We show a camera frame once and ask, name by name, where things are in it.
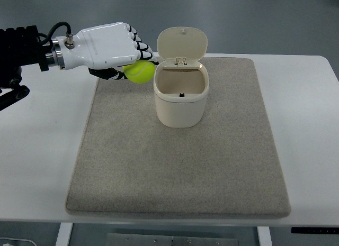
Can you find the white table leg left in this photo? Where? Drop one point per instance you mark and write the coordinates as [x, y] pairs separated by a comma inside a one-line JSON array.
[[64, 234]]

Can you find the beige bin with open lid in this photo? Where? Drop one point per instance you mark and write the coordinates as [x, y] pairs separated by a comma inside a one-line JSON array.
[[181, 82]]

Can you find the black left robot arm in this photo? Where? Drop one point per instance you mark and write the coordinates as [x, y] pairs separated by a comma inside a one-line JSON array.
[[22, 47]]

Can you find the black table control panel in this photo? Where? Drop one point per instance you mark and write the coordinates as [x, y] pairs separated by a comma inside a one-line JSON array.
[[315, 230]]

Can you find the grey fabric mat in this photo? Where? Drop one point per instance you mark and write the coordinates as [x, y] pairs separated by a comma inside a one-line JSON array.
[[129, 164]]

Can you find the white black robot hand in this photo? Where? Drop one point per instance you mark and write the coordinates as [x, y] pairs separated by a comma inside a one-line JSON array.
[[100, 49]]

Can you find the white table leg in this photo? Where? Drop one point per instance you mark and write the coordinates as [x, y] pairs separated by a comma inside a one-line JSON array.
[[64, 234], [264, 236]]

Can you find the white object bottom left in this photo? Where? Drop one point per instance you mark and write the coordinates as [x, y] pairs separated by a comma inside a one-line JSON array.
[[17, 242]]

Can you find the white table leg right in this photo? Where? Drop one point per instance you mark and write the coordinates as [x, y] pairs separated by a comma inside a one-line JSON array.
[[264, 236]]

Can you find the yellow tennis ball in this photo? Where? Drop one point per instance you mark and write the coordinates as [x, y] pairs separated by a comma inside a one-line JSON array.
[[139, 72]]

